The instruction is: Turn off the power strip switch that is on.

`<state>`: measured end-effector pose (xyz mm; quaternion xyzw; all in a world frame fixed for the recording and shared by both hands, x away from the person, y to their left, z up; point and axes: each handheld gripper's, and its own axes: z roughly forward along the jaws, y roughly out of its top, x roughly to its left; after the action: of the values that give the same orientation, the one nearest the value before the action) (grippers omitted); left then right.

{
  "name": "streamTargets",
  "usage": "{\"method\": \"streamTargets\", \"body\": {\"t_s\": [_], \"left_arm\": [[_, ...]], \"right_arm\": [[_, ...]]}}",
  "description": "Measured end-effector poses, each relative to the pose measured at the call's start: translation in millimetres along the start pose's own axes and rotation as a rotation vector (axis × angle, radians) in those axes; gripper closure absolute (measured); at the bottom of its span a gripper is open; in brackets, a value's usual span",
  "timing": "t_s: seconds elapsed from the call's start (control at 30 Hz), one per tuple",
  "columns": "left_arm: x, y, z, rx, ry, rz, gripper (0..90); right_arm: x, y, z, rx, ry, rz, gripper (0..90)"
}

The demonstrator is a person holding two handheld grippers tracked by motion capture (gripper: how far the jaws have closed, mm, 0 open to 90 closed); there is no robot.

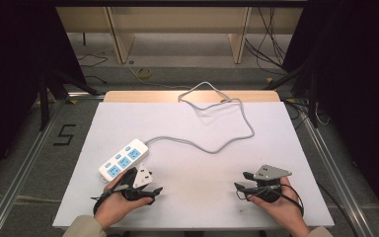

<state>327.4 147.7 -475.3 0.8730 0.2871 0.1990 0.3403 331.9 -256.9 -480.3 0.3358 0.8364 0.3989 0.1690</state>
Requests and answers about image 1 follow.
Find white table mat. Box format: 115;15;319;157
51;101;336;230

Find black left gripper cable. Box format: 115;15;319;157
91;168;136;216

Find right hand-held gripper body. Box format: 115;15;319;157
251;164;293;203

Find person's right hand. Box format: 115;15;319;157
248;176;311;237

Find aluminium floor rail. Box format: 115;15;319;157
0;98;65;237
299;110;378;237

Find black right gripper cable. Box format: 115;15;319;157
263;183;306;218

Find bundle of black floor cables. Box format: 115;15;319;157
244;6;294;73

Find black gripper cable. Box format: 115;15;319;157
91;168;136;216
263;183;306;218

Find person's left hand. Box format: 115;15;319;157
94;177;153;231

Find yellow tape roll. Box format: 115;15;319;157
136;66;153;80

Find white power strip blue sockets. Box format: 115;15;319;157
98;138;150;184

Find grey power strip cable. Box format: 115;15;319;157
143;81;256;155

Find black metal stand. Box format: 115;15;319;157
37;67;102;132
262;62;322;129

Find thin black floor cable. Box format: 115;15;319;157
76;52;110;85

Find beige wooden furniture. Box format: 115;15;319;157
55;6;304;65

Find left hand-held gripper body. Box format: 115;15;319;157
119;163;154;202

